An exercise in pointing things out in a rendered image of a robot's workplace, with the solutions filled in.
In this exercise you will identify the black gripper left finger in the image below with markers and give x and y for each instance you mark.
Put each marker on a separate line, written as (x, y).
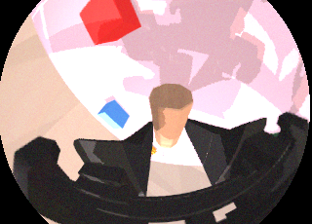
(133, 154)

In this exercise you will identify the red cube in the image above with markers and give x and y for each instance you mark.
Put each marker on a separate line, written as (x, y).
(109, 20)

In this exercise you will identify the small blue block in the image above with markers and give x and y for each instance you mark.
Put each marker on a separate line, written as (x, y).
(113, 114)

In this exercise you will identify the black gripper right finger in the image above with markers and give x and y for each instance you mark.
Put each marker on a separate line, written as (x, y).
(217, 147)

